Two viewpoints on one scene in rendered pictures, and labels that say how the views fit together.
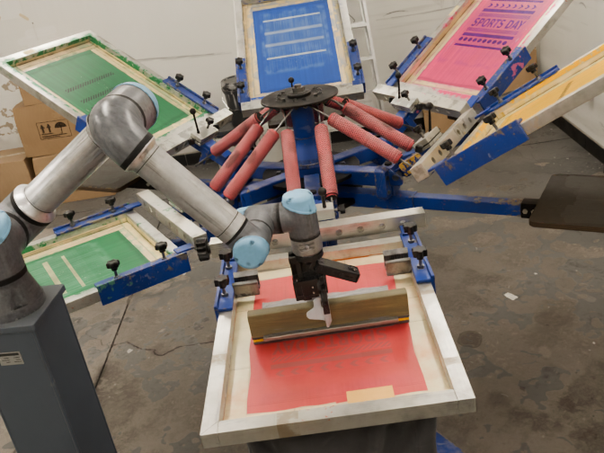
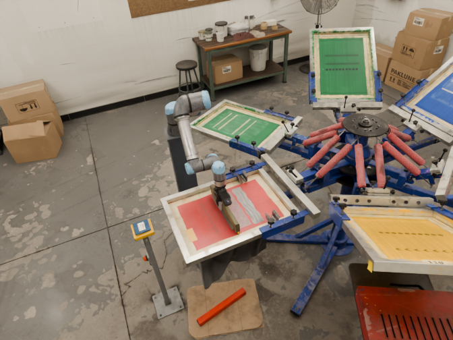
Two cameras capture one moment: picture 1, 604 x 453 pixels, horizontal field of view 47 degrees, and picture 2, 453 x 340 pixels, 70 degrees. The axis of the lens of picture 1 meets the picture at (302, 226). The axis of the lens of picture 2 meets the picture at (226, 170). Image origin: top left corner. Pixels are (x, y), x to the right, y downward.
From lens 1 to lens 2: 1.79 m
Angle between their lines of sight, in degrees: 57
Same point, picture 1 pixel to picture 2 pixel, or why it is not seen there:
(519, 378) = not seen: hidden behind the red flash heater
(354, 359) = (209, 224)
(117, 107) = (180, 100)
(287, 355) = (209, 205)
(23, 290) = (173, 129)
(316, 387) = (193, 219)
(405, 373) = (205, 241)
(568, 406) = not seen: outside the picture
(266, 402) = (183, 208)
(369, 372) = (203, 231)
